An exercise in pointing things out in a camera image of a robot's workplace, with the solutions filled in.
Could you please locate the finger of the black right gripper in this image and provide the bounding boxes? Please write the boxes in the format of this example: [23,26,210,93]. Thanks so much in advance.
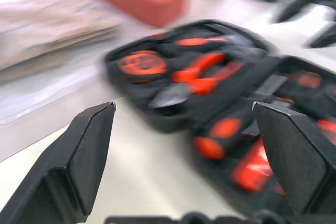
[270,0,320,23]
[309,24,336,49]

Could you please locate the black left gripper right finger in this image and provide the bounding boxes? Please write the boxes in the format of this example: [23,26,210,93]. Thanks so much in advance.
[251,100,336,216]

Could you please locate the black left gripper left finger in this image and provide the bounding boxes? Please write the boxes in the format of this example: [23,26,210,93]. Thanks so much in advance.
[0,101,117,224]

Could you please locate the orange tool with black grip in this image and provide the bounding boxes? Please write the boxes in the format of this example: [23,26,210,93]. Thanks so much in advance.
[316,118,336,145]

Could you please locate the orange black small tool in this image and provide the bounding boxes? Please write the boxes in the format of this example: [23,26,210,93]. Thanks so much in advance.
[288,71,323,89]

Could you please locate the black zip tool case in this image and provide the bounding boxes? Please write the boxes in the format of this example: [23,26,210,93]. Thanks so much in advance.
[103,19,336,224]

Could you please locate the orange round tape measure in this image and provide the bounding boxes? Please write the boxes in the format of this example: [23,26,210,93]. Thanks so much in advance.
[117,49,168,77]

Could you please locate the brown cardboard stack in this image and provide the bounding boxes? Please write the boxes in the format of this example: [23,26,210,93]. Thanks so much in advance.
[0,0,124,79]

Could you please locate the orange tool handle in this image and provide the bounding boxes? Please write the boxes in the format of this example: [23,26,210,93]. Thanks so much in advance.
[230,138,275,193]

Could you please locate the orange black screwdriver handle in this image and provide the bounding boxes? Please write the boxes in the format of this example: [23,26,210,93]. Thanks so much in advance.
[192,117,243,161]

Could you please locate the orange-handled pliers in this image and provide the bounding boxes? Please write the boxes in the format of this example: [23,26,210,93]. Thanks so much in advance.
[147,51,245,110]

